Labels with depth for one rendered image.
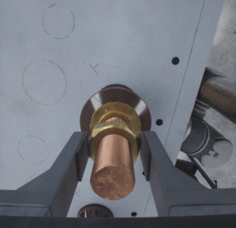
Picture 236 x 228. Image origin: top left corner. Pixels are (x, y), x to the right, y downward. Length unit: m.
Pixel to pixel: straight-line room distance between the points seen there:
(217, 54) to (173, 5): 1.62
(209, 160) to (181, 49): 0.36
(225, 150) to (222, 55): 1.47
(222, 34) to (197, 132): 1.56
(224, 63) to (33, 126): 1.84
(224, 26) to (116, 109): 1.83
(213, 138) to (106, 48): 0.39
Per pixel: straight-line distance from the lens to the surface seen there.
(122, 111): 0.20
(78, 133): 0.16
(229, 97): 0.50
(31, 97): 0.34
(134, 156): 0.16
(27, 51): 0.33
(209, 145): 0.53
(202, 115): 0.67
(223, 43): 1.96
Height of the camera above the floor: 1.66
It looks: 75 degrees down
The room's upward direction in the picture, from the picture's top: 180 degrees counter-clockwise
